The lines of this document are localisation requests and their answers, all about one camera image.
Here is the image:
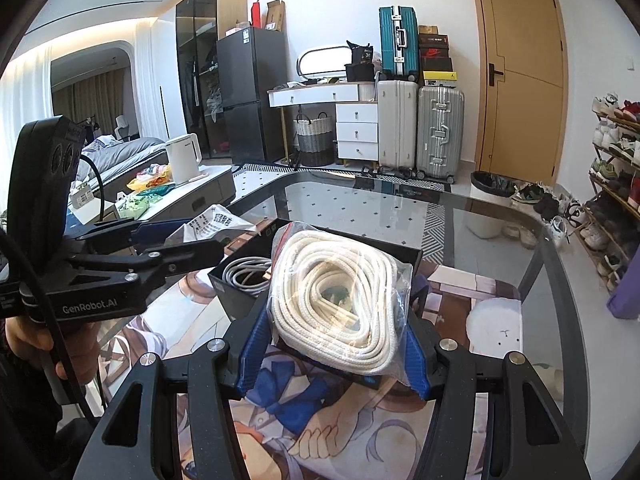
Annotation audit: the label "white medicine sachet bag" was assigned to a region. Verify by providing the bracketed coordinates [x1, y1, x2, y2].
[164, 205, 257, 246]

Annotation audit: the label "white charging cable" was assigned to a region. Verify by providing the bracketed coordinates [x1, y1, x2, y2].
[221, 254, 274, 297]

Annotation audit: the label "cream shoelace bag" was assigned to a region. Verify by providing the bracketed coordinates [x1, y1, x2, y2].
[267, 221, 413, 385]

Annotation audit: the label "left hand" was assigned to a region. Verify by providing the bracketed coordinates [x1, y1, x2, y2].
[4, 318, 101, 385]

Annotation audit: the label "bed with grey bedding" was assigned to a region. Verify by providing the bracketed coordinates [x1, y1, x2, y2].
[76, 138, 168, 202]

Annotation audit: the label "black cardboard box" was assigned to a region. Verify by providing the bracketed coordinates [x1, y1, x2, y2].
[209, 220, 431, 396]

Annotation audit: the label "grey side cabinet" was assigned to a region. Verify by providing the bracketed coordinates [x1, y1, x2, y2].
[74, 164, 237, 224]

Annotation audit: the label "white electric kettle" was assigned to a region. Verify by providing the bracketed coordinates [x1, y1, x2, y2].
[165, 133, 202, 184]

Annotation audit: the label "anime print desk mat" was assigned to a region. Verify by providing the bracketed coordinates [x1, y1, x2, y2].
[99, 262, 523, 479]

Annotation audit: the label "purple bag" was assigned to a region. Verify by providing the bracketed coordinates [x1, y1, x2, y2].
[606, 252, 640, 321]

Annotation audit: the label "woven laundry basket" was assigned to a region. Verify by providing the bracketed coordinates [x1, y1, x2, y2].
[294, 112, 335, 167]

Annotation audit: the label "black refrigerator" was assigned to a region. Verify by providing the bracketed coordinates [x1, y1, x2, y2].
[217, 27, 288, 165]

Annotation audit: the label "wooden shoe rack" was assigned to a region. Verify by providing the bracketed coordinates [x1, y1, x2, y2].
[579, 92, 639, 292]

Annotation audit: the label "white dresser desk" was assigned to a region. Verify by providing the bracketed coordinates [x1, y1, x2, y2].
[268, 82, 378, 167]

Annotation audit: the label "dark glass wardrobe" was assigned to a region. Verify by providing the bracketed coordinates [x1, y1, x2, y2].
[176, 0, 247, 159]

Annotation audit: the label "white trash bin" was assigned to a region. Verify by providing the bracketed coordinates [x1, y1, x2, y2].
[465, 171, 515, 240]

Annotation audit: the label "oval mirror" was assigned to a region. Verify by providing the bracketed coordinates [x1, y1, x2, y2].
[296, 44, 352, 80]

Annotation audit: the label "black handbag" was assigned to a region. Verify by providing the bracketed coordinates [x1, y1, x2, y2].
[345, 41, 375, 82]

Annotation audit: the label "white suitcase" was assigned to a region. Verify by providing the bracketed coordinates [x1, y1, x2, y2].
[376, 80, 419, 169]

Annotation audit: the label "silver suitcase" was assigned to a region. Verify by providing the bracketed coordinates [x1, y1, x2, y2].
[416, 86, 464, 183]

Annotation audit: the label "teal suitcase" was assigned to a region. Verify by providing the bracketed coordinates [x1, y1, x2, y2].
[378, 6, 420, 82]

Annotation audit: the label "stacked shoe boxes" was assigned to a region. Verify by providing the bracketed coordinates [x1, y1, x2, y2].
[418, 25, 458, 87]

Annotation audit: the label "wooden door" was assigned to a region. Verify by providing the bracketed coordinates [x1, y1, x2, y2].
[475, 0, 568, 184]

